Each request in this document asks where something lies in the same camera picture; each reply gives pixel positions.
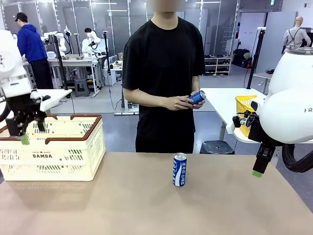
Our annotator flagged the person in black t-shirt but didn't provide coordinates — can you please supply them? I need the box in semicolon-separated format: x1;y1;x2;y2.
122;15;206;154

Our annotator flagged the black pole with white top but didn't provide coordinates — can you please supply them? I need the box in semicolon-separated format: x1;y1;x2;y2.
246;27;267;90

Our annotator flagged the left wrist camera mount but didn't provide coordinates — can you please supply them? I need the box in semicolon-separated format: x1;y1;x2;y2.
30;89;53;112

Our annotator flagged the large yellow plastic basket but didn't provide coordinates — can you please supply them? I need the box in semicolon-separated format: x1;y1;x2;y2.
235;94;266;138

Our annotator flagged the black camera tripod stand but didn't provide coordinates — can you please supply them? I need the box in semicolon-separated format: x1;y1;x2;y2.
48;33;69;91

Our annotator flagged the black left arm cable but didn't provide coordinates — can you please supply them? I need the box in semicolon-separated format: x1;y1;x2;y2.
0;96;13;123

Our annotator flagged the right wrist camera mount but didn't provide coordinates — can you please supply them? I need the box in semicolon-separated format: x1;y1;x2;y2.
232;111;260;128

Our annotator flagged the white desk with thin edge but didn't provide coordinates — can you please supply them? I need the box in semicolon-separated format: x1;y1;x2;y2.
31;88;73;115

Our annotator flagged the white background workbench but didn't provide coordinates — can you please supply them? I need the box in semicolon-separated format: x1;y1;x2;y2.
47;55;101;97

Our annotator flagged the wooden shoe rack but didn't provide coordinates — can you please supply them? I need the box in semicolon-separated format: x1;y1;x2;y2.
204;56;232;76

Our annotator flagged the person's left hand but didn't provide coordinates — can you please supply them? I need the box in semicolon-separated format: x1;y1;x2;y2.
190;91;207;110

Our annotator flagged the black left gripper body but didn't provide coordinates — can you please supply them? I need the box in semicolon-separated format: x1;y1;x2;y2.
5;94;47;123

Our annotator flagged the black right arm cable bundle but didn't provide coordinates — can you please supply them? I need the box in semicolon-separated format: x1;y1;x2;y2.
280;143;313;173

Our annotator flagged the person's left forearm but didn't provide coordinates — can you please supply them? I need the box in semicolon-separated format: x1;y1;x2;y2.
192;74;201;95

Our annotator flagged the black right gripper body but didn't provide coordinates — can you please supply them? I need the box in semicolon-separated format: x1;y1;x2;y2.
247;115;282;150

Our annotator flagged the blue Pocari drink can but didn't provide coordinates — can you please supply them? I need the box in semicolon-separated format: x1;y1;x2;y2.
173;152;188;188
188;90;207;107

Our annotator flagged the man in blue hoodie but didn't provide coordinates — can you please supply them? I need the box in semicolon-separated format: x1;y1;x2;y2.
14;12;55;90

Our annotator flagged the person's right hand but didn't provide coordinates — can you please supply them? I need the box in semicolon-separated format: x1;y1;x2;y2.
168;95;194;112

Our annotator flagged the grey step stool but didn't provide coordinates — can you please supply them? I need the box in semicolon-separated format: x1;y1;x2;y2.
73;78;90;97

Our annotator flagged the person's right forearm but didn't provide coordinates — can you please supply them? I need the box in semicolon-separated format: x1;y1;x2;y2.
123;87;172;109

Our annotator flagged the white desk with T legs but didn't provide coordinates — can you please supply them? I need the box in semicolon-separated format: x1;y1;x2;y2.
107;60;140;116

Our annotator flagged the black plastic stool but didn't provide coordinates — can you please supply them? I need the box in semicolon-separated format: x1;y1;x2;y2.
199;141;236;155

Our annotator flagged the white side table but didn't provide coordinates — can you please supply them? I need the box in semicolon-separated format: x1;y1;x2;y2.
200;87;313;144

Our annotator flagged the mannequin with grey apron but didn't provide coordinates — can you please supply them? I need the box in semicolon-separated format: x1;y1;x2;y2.
282;16;313;55

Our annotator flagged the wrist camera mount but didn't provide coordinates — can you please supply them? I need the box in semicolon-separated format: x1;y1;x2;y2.
30;89;53;112
232;111;260;128

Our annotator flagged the black bag on floor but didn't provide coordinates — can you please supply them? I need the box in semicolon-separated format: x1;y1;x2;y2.
233;48;251;68

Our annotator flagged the thin black tripod pole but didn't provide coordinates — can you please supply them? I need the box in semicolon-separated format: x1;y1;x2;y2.
102;31;112;86

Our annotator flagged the cream shopping basket brown rim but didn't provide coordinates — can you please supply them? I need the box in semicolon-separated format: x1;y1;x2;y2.
0;114;106;182

